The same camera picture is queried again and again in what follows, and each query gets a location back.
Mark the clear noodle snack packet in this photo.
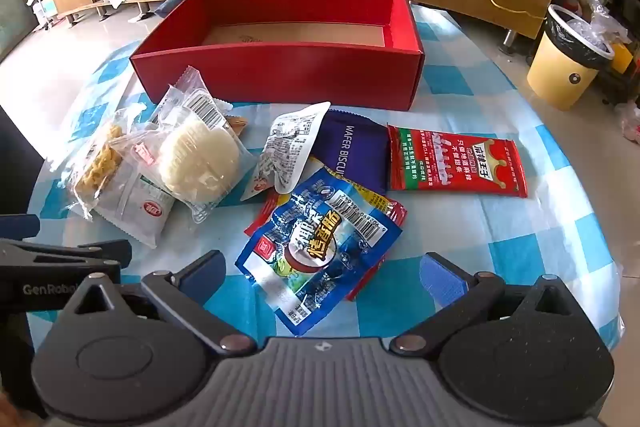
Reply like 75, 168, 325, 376
47, 104, 151, 220

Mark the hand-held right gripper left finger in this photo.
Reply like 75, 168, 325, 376
62, 250, 258, 355

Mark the silver grey snack packet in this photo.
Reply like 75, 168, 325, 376
240, 101, 332, 202

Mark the blue snack packet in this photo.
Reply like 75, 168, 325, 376
235, 166, 403, 338

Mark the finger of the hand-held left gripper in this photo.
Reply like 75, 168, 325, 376
0, 214, 42, 236
0, 238, 134, 269

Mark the white packet with red label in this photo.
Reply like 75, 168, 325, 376
92, 167, 176, 250

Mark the round white pastry packet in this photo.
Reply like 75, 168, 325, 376
122, 66, 256, 224

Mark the small orange cracker packet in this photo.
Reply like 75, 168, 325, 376
220, 112, 249, 140

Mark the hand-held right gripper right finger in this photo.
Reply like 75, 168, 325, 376
390, 252, 577, 356

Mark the purple wafer packet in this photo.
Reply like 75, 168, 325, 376
300, 108, 391, 195

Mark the red cardboard box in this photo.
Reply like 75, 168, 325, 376
130, 0, 426, 112

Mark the blue white checkered tablecloth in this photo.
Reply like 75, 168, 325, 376
25, 4, 626, 358

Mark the red spicy strip packet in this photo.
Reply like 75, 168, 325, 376
387, 123, 529, 199

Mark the yellow trash bin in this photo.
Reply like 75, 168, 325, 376
526, 4, 616, 112

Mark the red yellow snack packet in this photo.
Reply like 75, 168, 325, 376
244, 184, 408, 303

